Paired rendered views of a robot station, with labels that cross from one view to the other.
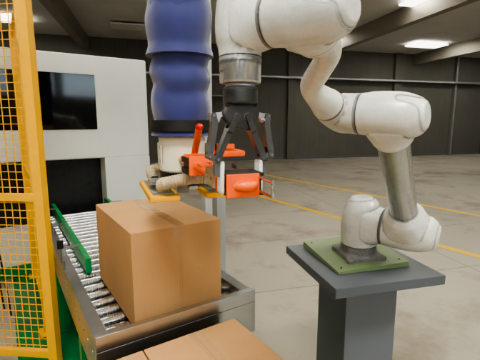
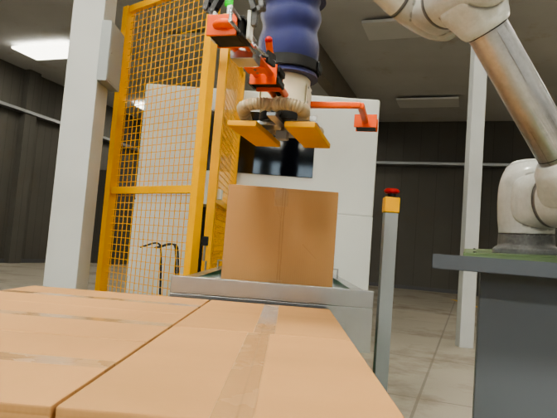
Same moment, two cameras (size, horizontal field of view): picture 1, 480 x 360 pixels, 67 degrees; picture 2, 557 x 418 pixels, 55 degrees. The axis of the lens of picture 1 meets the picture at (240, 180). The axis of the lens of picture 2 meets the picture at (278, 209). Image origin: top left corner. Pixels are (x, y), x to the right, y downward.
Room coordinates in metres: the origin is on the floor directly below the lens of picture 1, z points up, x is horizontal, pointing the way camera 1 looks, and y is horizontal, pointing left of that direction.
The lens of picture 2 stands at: (-0.16, -0.83, 0.73)
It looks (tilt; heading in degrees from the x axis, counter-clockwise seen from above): 4 degrees up; 35
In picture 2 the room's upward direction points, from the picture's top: 4 degrees clockwise
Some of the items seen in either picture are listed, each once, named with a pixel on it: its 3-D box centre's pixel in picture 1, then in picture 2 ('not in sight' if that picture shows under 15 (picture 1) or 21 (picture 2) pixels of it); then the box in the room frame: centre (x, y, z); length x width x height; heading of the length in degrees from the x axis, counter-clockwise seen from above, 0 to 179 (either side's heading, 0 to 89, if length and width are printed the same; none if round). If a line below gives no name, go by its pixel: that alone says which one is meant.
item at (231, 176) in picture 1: (236, 182); (227, 31); (0.78, 0.01, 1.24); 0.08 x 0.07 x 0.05; 21
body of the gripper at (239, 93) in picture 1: (240, 108); not in sight; (0.79, 0.00, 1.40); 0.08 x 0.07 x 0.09; 110
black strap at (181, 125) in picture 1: (182, 125); (288, 69); (1.34, 0.21, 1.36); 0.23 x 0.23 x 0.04
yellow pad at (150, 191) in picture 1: (157, 186); (256, 130); (1.31, 0.30, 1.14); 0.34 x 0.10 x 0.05; 21
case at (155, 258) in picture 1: (154, 250); (279, 244); (1.68, 0.42, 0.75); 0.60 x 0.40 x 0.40; 34
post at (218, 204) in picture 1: (219, 263); (384, 308); (2.13, 0.13, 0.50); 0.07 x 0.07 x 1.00; 33
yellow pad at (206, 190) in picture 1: (207, 182); (309, 131); (1.38, 0.13, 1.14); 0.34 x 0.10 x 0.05; 21
